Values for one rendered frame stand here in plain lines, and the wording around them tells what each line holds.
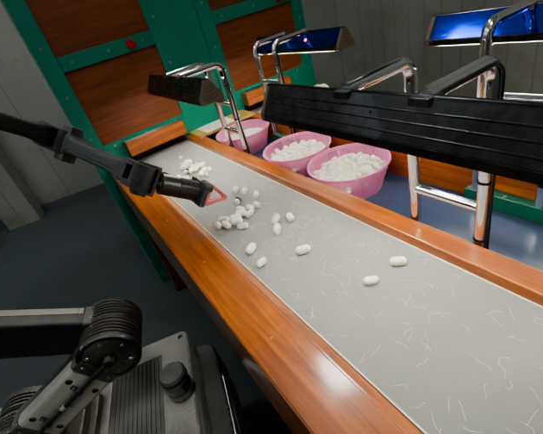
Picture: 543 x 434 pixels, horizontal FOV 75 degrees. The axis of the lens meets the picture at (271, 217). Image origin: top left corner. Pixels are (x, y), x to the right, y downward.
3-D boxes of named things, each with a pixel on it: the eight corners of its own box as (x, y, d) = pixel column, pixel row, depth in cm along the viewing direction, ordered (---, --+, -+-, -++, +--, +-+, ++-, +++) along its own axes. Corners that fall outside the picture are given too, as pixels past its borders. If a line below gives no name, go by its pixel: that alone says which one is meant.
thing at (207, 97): (202, 107, 106) (194, 83, 102) (147, 94, 154) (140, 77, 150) (225, 97, 109) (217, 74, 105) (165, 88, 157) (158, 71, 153)
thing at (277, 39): (296, 149, 156) (272, 40, 133) (272, 141, 172) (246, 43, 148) (328, 132, 163) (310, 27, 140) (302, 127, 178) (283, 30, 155)
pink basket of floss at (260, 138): (265, 155, 159) (260, 135, 154) (214, 163, 168) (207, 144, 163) (278, 133, 180) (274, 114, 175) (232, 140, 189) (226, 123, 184)
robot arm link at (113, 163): (47, 154, 108) (59, 121, 107) (65, 159, 113) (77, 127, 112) (132, 197, 86) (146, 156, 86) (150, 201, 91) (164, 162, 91)
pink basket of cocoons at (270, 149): (314, 187, 124) (308, 163, 119) (255, 181, 139) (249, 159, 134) (346, 153, 140) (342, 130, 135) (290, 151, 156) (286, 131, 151)
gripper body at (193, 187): (198, 176, 104) (174, 171, 99) (212, 186, 96) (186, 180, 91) (192, 197, 105) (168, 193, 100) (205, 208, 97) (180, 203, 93)
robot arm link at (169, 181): (157, 195, 90) (162, 174, 90) (149, 189, 96) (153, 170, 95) (182, 200, 95) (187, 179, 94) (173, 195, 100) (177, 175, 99)
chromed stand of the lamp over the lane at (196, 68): (220, 189, 142) (177, 75, 119) (201, 176, 157) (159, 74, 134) (258, 169, 149) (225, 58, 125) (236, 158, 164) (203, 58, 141)
